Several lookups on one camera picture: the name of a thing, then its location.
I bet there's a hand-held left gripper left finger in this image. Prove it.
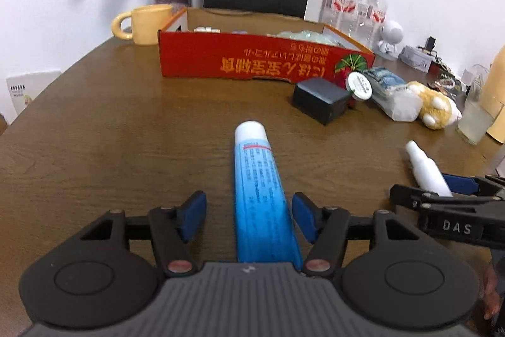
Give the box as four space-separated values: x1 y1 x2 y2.
79 190 208 278

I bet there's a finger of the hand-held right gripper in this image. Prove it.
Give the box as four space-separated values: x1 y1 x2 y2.
390 184 505 219
442 173 505 200

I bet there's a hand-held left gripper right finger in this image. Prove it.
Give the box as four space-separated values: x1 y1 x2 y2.
291 192 429 278

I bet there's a white spray bottle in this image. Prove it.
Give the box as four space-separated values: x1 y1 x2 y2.
406 140 454 198

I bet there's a blue tube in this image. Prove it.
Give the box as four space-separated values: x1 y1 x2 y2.
234 121 304 265

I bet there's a yellow white plush toy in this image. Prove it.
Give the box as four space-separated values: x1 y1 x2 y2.
406 81 462 131

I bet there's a wet wipes pack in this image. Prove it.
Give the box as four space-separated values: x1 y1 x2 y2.
363 66 421 121

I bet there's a black rectangular box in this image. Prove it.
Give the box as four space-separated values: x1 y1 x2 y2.
292 78 353 125

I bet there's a red can white lid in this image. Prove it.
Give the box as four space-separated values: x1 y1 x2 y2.
344 70 374 111

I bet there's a red cardboard box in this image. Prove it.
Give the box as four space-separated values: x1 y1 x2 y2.
158 7 375 82

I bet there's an iridescent plastic bag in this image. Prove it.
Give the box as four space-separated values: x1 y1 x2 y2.
265 29 344 46

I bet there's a person's right hand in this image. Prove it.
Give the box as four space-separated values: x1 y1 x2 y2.
482 265 503 322

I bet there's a glass cup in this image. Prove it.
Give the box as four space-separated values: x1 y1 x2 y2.
458 78 498 147

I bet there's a glossy snack wrapper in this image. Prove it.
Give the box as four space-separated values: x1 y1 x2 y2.
432 78 466 93

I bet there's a white rectangular device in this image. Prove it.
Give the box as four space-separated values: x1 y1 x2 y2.
398 45 433 70

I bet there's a white robot figure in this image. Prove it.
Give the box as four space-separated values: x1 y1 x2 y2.
375 21 404 57

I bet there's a clear water bottle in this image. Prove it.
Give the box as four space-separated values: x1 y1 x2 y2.
365 0 388 48
347 0 370 41
319 0 350 30

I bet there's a yellow mug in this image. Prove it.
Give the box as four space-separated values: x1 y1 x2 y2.
111 4 175 45

